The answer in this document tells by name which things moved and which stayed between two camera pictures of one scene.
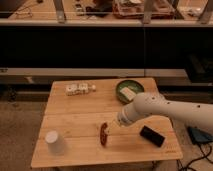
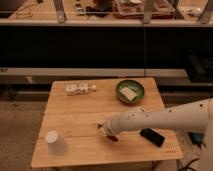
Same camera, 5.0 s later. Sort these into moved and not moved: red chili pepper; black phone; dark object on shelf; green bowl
Moved: red chili pepper
Not moved: dark object on shelf; black phone; green bowl
